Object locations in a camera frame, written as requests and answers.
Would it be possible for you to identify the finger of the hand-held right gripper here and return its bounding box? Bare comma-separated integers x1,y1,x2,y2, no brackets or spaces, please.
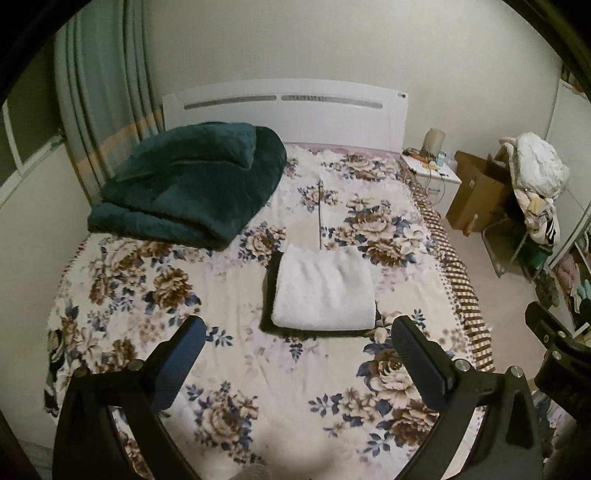
525,301,579,348

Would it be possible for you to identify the black garment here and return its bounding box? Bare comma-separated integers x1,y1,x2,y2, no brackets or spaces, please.
259,249,384,337

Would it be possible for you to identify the dark green blanket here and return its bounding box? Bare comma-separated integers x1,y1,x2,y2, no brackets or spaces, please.
87,121,287,251

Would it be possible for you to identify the white fluffy garment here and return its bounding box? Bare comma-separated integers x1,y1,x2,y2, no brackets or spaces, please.
271,244,377,331

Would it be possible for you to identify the beige table lamp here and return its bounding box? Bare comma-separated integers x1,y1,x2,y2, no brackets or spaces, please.
424,128,447,156

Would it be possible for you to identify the pile of clothes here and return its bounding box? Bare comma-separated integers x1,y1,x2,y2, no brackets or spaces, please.
496,138,562,246

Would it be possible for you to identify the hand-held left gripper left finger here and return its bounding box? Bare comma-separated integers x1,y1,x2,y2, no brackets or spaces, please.
52,315,207,480

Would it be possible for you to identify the white shelf unit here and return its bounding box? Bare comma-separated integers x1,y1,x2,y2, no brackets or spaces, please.
545,65,591,334

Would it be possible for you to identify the white bed headboard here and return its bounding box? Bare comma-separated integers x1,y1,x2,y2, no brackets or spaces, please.
161,78,408,153

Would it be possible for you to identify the metal frame chair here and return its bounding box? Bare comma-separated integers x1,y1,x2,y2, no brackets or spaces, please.
481,216,555,280

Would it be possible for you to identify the bed with floral sheet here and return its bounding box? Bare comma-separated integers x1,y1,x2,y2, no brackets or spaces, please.
44,143,495,480

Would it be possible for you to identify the grey-green curtain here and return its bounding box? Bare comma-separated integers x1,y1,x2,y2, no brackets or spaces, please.
54,0,165,205

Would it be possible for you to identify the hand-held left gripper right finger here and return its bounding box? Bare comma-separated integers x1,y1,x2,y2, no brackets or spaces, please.
392,315,553,480

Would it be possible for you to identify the white plastic bag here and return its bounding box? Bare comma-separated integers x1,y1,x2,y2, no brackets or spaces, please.
515,131,571,197

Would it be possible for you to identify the white window frame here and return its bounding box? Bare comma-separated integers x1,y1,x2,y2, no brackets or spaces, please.
0,99,66,186

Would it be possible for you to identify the brown cardboard box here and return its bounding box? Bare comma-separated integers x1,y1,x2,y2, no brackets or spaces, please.
445,150,514,232

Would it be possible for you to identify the white nightstand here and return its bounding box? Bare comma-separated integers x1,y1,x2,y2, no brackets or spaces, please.
401,152,463,219

